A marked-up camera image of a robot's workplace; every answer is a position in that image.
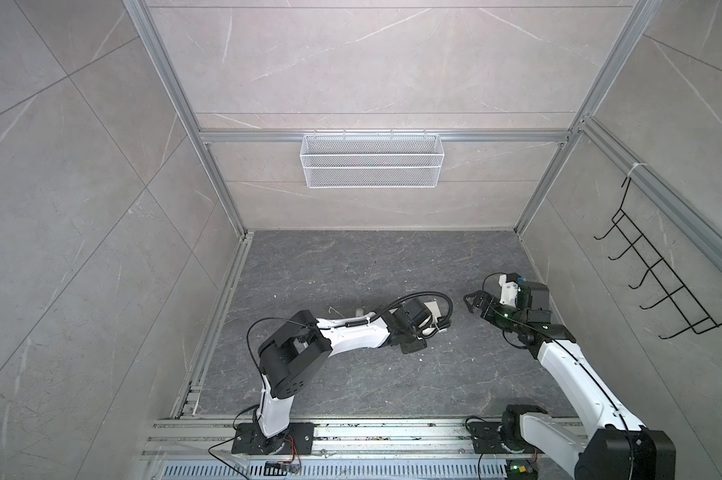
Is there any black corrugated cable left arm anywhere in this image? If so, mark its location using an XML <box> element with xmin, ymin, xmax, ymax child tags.
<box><xmin>342</xmin><ymin>290</ymin><xmax>455</xmax><ymax>337</ymax></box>

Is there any black wire hook rack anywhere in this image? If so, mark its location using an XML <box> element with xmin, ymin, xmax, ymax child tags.
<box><xmin>593</xmin><ymin>178</ymin><xmax>722</xmax><ymax>341</ymax></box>

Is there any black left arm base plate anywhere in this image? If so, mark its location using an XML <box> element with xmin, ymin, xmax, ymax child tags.
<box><xmin>231</xmin><ymin>422</ymin><xmax>316</xmax><ymax>456</ymax></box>

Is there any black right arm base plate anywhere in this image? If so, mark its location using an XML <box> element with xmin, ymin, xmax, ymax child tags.
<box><xmin>465</xmin><ymin>419</ymin><xmax>512</xmax><ymax>454</ymax></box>

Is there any white paper envelope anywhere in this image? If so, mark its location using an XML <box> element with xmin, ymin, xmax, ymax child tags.
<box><xmin>425</xmin><ymin>300</ymin><xmax>441</xmax><ymax>324</ymax></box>

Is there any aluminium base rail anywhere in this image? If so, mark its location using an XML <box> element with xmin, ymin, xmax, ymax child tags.
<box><xmin>141</xmin><ymin>417</ymin><xmax>545</xmax><ymax>462</ymax></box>

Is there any aluminium frame post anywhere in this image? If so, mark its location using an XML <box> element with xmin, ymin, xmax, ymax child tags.
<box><xmin>124</xmin><ymin>0</ymin><xmax>247</xmax><ymax>239</ymax></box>
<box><xmin>514</xmin><ymin>0</ymin><xmax>662</xmax><ymax>237</ymax></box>

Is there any aluminium frame rail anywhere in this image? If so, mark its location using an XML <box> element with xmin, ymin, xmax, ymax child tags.
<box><xmin>580</xmin><ymin>117</ymin><xmax>722</xmax><ymax>274</ymax></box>
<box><xmin>200</xmin><ymin>128</ymin><xmax>571</xmax><ymax>143</ymax></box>

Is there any aluminium frame right post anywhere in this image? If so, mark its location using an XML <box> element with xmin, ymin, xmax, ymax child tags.
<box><xmin>514</xmin><ymin>0</ymin><xmax>662</xmax><ymax>237</ymax></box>

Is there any white wire mesh basket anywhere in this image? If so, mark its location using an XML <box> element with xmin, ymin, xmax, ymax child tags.
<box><xmin>300</xmin><ymin>136</ymin><xmax>445</xmax><ymax>189</ymax></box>

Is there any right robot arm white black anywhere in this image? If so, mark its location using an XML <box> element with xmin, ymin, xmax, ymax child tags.
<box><xmin>463</xmin><ymin>274</ymin><xmax>676</xmax><ymax>479</ymax></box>

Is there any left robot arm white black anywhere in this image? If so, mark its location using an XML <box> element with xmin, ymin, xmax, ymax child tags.
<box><xmin>250</xmin><ymin>295</ymin><xmax>452</xmax><ymax>441</ymax></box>

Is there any aluminium frame left post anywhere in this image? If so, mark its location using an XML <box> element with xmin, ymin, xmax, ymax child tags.
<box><xmin>124</xmin><ymin>0</ymin><xmax>247</xmax><ymax>239</ymax></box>

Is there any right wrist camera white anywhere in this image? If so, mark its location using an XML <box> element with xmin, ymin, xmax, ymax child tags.
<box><xmin>499</xmin><ymin>273</ymin><xmax>525</xmax><ymax>307</ymax></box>

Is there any grey slotted cable duct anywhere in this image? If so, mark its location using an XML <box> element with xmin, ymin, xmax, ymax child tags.
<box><xmin>158</xmin><ymin>457</ymin><xmax>509</xmax><ymax>479</ymax></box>

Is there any aluminium frame right rail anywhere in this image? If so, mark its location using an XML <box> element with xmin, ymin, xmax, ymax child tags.
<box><xmin>580</xmin><ymin>117</ymin><xmax>722</xmax><ymax>274</ymax></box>

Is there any aluminium frame back rail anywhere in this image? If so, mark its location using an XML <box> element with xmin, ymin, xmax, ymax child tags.
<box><xmin>200</xmin><ymin>128</ymin><xmax>571</xmax><ymax>143</ymax></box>

